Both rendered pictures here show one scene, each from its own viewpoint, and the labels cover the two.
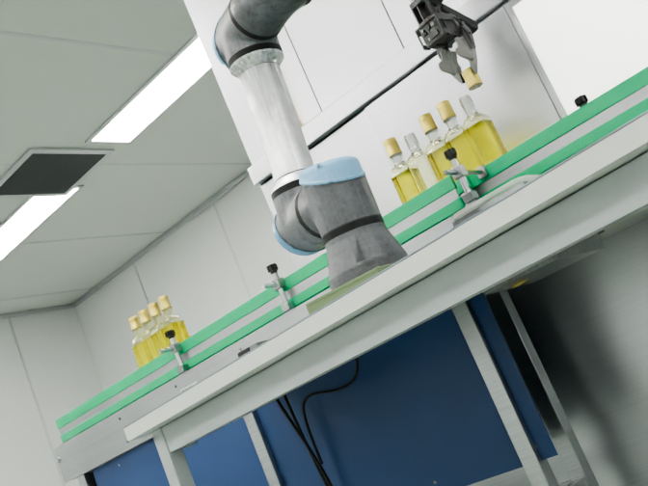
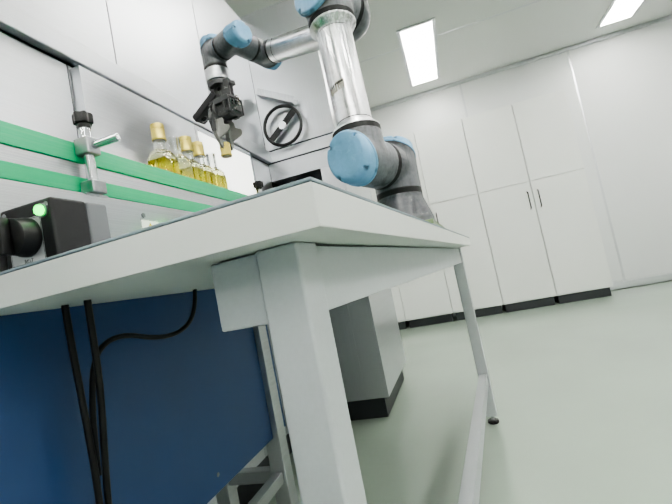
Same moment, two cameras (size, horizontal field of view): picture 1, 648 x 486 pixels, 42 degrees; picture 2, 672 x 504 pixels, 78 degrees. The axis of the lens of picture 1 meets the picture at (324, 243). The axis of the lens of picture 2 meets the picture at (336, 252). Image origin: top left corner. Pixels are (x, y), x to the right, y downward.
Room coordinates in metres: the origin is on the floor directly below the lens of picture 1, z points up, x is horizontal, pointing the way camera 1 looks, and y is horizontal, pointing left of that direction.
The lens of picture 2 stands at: (2.06, 0.86, 0.68)
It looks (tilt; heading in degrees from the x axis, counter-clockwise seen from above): 4 degrees up; 249
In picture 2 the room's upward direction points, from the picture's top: 11 degrees counter-clockwise
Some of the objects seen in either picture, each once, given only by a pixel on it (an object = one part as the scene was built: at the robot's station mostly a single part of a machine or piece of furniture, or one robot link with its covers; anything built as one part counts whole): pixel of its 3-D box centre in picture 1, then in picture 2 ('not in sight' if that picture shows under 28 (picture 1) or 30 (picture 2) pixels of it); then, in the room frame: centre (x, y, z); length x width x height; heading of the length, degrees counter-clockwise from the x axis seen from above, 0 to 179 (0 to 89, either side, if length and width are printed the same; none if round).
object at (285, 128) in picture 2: not in sight; (283, 126); (1.43, -1.08, 1.49); 0.21 x 0.05 x 0.21; 143
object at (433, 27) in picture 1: (436, 21); (224, 101); (1.82, -0.44, 1.31); 0.09 x 0.08 x 0.12; 132
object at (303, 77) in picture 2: not in sight; (311, 111); (1.16, -1.35, 1.69); 0.70 x 0.37 x 0.89; 53
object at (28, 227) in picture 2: not in sight; (12, 237); (2.21, 0.31, 0.79); 0.04 x 0.03 x 0.04; 143
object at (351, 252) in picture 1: (362, 253); (402, 211); (1.50, -0.06, 0.82); 0.15 x 0.15 x 0.10
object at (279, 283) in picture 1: (274, 289); (100, 150); (2.13, 0.16, 0.94); 0.07 x 0.04 x 0.13; 143
